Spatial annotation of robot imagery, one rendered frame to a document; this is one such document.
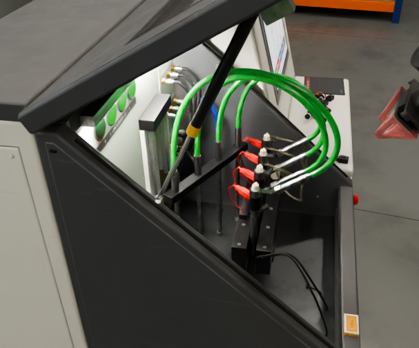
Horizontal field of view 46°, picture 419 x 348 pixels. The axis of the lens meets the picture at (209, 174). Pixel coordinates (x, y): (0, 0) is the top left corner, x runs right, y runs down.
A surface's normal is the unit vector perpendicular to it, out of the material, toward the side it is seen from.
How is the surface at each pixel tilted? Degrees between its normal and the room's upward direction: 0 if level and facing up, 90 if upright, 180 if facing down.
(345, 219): 0
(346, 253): 0
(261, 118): 90
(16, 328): 90
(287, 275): 0
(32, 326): 90
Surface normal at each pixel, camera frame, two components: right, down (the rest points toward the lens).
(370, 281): -0.02, -0.83
